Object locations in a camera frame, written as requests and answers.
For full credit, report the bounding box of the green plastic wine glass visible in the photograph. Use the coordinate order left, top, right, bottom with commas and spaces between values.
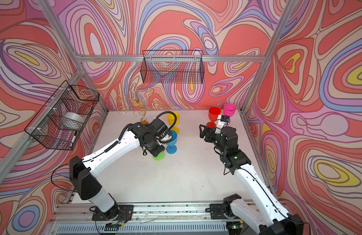
153, 151, 165, 161

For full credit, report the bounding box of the blue plastic wine glass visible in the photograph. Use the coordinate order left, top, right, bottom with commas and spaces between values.
166, 130, 178, 154

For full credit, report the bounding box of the red plastic wine glass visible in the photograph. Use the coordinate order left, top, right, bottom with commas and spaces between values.
207, 107, 221, 128

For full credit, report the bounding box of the pink plastic wine glass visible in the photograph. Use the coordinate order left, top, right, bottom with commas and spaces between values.
223, 104, 237, 121

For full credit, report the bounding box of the yellow plastic wine glass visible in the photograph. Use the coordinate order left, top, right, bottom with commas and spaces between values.
167, 112, 180, 134

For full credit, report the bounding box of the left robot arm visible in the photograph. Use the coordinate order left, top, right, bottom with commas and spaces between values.
67, 111, 178, 221

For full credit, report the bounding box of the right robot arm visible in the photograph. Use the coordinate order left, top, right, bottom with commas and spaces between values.
199, 125, 307, 235

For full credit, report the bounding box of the black marker pen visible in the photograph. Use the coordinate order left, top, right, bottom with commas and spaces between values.
69, 135, 76, 148

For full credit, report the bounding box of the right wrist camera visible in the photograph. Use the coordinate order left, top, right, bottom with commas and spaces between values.
214, 115, 230, 134

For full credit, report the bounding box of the gold wire glass rack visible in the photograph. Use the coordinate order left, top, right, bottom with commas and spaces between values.
116, 84, 155, 120

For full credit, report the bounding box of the black wire basket back wall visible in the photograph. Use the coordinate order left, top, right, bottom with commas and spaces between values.
140, 50, 204, 84

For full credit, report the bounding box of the black wire basket wall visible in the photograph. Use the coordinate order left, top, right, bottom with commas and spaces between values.
140, 50, 204, 84
24, 80, 100, 150

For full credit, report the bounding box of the black wire basket left wall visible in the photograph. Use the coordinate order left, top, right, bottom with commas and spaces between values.
24, 80, 100, 150

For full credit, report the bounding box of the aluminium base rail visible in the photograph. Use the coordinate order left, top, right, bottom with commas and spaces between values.
45, 199, 265, 235

